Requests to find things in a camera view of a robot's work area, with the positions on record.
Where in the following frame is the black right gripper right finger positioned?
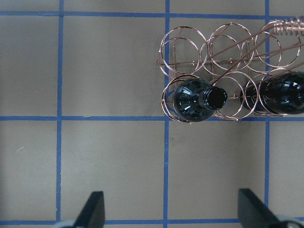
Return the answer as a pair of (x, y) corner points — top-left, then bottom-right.
(238, 189), (280, 228)

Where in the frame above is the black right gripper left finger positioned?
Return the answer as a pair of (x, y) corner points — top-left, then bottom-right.
(74, 191), (105, 228)

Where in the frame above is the dark wine bottle in basket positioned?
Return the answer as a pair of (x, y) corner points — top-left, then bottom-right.
(173, 79), (228, 122)

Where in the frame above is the copper wire wine basket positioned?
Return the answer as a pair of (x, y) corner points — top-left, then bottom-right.
(157, 17), (304, 124)

